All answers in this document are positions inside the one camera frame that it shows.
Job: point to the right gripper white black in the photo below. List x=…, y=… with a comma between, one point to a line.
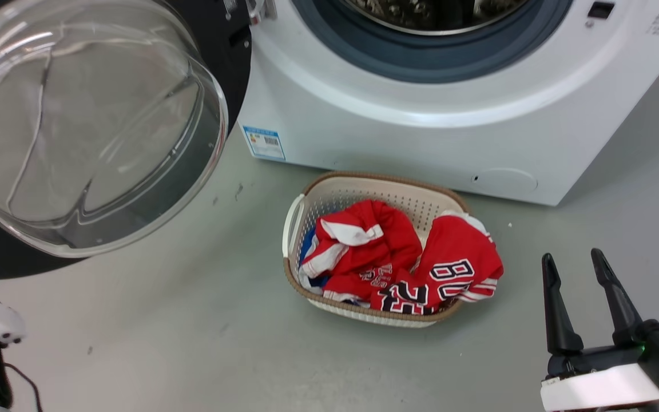
x=604, y=383

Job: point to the black round glass washer door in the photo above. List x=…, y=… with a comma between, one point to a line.
x=221, y=51

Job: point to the white front-load washing machine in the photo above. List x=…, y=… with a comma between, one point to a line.
x=421, y=137

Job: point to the grey rubber door gasket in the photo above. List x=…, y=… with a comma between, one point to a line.
x=364, y=54

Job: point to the red jersey with black numbers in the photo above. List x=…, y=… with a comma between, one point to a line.
x=455, y=252

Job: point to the red garment with white trim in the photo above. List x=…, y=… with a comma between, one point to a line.
x=386, y=240

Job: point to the cream plastic laundry basket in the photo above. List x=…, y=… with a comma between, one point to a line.
x=358, y=191

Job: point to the blue cloth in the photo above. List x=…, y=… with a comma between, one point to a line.
x=309, y=243

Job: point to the steel washer drum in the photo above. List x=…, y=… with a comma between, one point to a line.
x=432, y=14

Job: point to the blue energy label sticker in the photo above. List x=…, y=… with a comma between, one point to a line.
x=264, y=142

